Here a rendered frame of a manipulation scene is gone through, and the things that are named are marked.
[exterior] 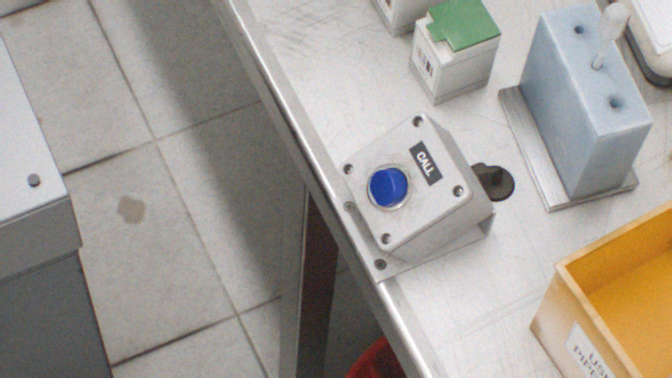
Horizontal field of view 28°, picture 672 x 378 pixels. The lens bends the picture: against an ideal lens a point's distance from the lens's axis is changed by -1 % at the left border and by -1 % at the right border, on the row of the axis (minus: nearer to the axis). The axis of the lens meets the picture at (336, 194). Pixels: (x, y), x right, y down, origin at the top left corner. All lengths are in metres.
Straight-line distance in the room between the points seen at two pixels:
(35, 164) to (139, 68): 1.18
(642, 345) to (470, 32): 0.24
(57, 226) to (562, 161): 0.34
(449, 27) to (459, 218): 0.14
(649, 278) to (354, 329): 0.95
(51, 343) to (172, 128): 0.96
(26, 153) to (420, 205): 0.25
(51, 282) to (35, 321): 0.06
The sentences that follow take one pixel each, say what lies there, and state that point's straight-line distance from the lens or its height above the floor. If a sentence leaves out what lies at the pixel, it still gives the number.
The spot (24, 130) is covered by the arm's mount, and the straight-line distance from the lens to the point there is 0.88.
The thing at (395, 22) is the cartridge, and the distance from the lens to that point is 0.99.
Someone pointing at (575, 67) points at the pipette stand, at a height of 0.98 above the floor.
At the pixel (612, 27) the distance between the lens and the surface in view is 0.85.
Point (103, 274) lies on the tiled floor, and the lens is 1.88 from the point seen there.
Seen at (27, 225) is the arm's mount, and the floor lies 0.93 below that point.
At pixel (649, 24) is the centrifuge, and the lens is 1.01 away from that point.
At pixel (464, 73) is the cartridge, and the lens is 0.96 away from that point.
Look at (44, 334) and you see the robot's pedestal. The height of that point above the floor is 0.75.
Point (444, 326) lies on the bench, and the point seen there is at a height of 0.87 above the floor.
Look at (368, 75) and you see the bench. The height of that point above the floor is 0.88.
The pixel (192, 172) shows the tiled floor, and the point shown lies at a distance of 1.94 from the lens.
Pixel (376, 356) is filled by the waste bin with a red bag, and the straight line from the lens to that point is 1.36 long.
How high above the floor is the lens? 1.70
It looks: 62 degrees down
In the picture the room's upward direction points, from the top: 6 degrees clockwise
